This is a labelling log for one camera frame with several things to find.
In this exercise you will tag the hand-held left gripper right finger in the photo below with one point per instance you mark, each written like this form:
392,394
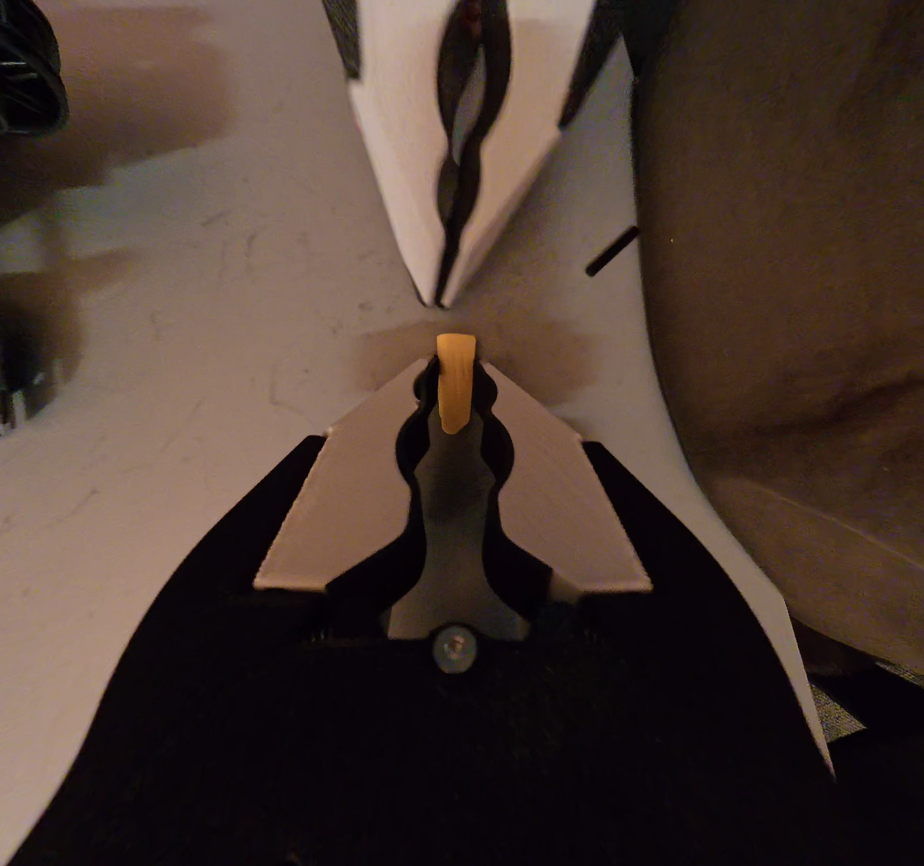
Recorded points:
570,512

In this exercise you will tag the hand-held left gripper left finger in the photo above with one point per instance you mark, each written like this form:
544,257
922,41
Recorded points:
339,512

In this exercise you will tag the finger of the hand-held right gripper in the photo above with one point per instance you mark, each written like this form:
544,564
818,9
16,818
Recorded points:
397,50
541,50

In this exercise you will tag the yellow plastic toy piece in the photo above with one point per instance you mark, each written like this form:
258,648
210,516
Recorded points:
455,389

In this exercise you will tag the yellow black tracked toy vehicle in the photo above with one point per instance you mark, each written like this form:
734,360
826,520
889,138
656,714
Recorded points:
29,64

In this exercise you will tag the black toy axle pin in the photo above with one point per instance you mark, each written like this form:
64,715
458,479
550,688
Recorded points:
612,251

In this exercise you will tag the person's brown shirt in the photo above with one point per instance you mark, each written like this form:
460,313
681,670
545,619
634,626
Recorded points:
794,230

